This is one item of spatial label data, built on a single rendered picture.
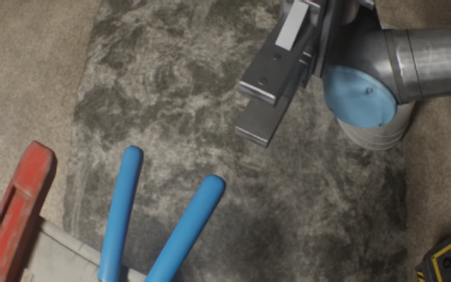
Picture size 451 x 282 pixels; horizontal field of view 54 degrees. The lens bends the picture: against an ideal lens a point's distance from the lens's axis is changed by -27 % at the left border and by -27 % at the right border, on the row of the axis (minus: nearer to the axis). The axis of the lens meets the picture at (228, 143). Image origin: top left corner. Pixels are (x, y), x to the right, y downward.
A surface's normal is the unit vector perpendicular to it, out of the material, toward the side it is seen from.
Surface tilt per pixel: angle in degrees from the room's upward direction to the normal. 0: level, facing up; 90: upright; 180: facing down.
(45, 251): 0
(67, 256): 0
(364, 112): 92
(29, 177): 2
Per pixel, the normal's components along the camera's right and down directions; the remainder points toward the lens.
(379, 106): -0.16, 0.89
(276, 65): 0.03, -0.46
